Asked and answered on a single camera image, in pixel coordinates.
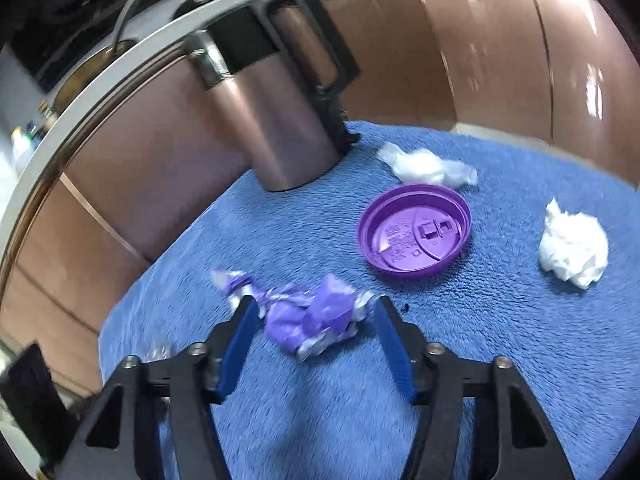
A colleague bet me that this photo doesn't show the crumpled white tissue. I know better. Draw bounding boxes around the crumpled white tissue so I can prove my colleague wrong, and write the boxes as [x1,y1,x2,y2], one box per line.
[538,198,610,290]

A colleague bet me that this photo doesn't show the purple wrapper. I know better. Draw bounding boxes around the purple wrapper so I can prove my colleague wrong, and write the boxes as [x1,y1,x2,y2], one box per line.
[211,269,382,360]

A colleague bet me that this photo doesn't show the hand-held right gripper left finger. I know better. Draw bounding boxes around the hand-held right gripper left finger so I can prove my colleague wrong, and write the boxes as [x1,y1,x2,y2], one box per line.
[65,295,261,480]

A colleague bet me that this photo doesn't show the copper electric kettle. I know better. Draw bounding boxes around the copper electric kettle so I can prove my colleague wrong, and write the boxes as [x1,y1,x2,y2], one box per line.
[184,0,362,193]

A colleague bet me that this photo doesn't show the blue fluffy mat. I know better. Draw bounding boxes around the blue fluffy mat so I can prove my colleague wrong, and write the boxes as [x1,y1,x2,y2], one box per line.
[98,120,640,480]

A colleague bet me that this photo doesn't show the white plastic bottle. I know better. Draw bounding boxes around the white plastic bottle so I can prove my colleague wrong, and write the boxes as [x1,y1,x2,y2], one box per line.
[10,127,37,167]

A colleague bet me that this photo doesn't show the steel wok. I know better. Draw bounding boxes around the steel wok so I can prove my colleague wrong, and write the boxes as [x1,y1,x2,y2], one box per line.
[54,0,154,106]

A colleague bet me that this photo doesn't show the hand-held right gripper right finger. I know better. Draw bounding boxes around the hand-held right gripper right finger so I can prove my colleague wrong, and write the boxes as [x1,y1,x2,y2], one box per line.
[372,295,576,480]

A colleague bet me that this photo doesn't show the crumpled white plastic wrap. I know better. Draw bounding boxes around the crumpled white plastic wrap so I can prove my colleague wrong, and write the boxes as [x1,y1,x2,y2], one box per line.
[376,141,479,189]

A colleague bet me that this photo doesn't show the purple plastic cup lid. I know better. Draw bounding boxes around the purple plastic cup lid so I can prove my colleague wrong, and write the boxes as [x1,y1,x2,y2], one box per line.
[358,183,473,279]

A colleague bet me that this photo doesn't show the glass sauce bottle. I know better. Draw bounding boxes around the glass sauce bottle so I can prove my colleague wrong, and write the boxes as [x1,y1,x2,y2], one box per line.
[39,101,60,133]

